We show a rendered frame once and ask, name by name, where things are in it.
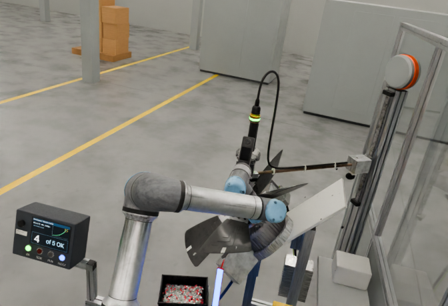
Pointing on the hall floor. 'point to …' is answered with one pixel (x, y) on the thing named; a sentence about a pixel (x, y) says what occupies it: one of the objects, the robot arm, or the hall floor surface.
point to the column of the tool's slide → (394, 113)
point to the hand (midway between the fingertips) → (251, 147)
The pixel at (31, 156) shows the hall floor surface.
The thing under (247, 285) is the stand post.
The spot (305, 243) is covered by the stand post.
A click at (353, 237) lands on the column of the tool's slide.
